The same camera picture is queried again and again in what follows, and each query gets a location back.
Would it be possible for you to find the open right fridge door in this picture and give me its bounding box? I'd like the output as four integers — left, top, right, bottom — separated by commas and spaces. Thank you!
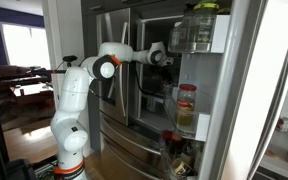
163, 0, 288, 180

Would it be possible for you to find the green lid clear jar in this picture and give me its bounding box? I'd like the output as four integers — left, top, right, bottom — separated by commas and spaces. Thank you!
193, 0, 219, 52

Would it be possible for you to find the red lid glass jar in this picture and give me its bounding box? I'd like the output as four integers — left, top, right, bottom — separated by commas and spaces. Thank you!
176, 84, 197, 126

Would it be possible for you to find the dark wooden table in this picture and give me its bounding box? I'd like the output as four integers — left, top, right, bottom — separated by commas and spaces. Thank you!
0, 65, 55, 131

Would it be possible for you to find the yellow lid jar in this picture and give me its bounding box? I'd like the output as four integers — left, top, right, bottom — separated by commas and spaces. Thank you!
171, 158, 194, 177

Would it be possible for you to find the top door shelf bin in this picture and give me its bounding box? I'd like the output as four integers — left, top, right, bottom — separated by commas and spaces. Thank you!
168, 15, 230, 53

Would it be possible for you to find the stainless steel left fridge door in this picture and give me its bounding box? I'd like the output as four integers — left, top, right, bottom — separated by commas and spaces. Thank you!
95, 7, 132, 127

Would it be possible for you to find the stainless freezer drawer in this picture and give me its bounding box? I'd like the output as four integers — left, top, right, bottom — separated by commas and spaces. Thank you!
100, 113, 165, 180

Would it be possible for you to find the lower door shelf bin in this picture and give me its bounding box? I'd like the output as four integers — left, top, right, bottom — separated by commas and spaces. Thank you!
159, 130, 204, 180

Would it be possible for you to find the middle door shelf bin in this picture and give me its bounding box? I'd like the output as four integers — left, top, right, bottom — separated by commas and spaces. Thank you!
163, 87, 210, 142

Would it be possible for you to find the door shelf bin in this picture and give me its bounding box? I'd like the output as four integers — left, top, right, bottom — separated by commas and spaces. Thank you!
159, 130, 204, 180
163, 87, 210, 142
168, 15, 230, 53

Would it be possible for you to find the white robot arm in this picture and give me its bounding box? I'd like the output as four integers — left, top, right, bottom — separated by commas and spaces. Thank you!
50, 41, 167, 180

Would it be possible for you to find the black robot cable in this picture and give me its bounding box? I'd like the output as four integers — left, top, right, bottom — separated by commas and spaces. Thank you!
87, 64, 165, 100

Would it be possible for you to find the black camera on mount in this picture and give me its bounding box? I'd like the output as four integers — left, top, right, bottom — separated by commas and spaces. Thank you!
62, 55, 77, 67

